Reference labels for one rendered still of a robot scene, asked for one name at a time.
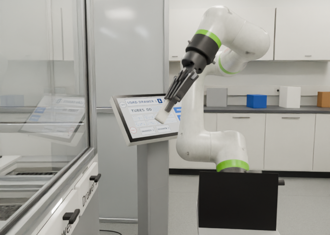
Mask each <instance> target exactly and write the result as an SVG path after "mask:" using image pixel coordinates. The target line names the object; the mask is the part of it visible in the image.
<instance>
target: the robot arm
mask: <svg viewBox="0 0 330 235"><path fill-rule="evenodd" d="M188 43H189V44H188V45H187V47H186V49H185V51H186V53H184V55H183V56H182V58H181V61H180V65H181V70H180V72H179V74H178V76H174V78H173V81H172V83H171V85H170V87H169V89H168V91H167V93H166V95H165V97H164V99H165V102H164V103H163V105H162V107H161V108H160V110H159V112H158V113H157V115H156V116H155V118H154V119H155V120H157V121H158V122H159V123H161V124H164V123H165V121H166V119H167V118H168V116H169V114H170V113H171V111H172V109H173V108H174V106H175V104H177V102H180V101H181V100H182V106H181V117H180V125H179V131H178V136H177V141H176V150H177V153H178V155H179V156H180V157H181V158H182V159H184V160H186V161H194V162H211V163H215V164H216V170H217V172H237V173H262V170H249V162H248V153H247V146H246V140H245V137H244V136H243V135H242V134H241V133H240V132H238V131H231V130H228V131H206V130H205V127H204V112H203V95H204V81H205V77H206V76H207V75H216V76H223V77H232V76H234V75H236V74H237V73H239V72H240V71H241V70H243V69H244V68H245V67H246V65H247V64H248V63H249V62H250V61H252V60H257V59H260V58H261V57H263V56H264V55H265V54H266V53H267V51H268V50H269V47H270V37H269V35H268V33H267V32H266V31H265V30H264V29H263V28H261V27H259V26H257V25H254V24H252V23H250V22H248V21H246V20H245V19H243V18H242V17H240V16H239V15H237V14H236V13H234V12H233V11H232V10H230V9H229V8H228V7H226V6H223V5H215V6H212V7H210V8H209V9H208V10H206V12H205V13H204V14H203V16H202V19H201V22H200V25H199V27H198V29H197V31H196V33H195V34H194V36H193V37H192V39H191V40H188ZM221 45H224V46H226V47H227V48H226V49H225V50H223V51H221V52H219V51H218V50H219V49H220V47H221Z"/></svg>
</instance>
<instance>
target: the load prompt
mask: <svg viewBox="0 0 330 235"><path fill-rule="evenodd" d="M125 102H126V104H127V106H139V105H154V104H163V103H164V102H165V99H164V97H162V98H141V99H125Z"/></svg>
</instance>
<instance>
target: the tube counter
mask: <svg viewBox="0 0 330 235"><path fill-rule="evenodd" d="M161 107H162V105H160V106H145V108H146V110H147V113H150V112H159V110H160V108H161Z"/></svg>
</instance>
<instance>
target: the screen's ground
mask: <svg viewBox="0 0 330 235"><path fill-rule="evenodd" d="M162 97H165V96H156V97H134V98H117V101H118V102H125V99H141V98H162ZM160 105H163V104H154V105H139V106H128V107H127V108H121V111H122V113H123V116H124V118H125V121H126V123H127V126H128V128H129V127H136V126H135V124H134V121H133V119H132V116H131V115H141V114H152V113H158V112H150V113H147V110H146V108H145V106H160ZM181 106H182V100H181V101H180V102H177V104H175V106H174V107H181ZM171 112H173V114H174V116H175V118H176V120H177V122H178V123H169V124H161V125H169V127H170V129H171V131H168V132H161V133H158V131H157V129H156V126H160V125H153V127H154V129H155V131H156V133H155V134H148V135H142V134H141V131H140V129H139V128H144V127H136V129H137V131H138V133H134V134H131V136H132V138H139V137H146V136H152V135H159V134H166V133H172V132H178V131H179V125H180V121H179V119H178V117H177V115H181V113H175V111H174V109H172V111H171ZM145 127H152V126H145Z"/></svg>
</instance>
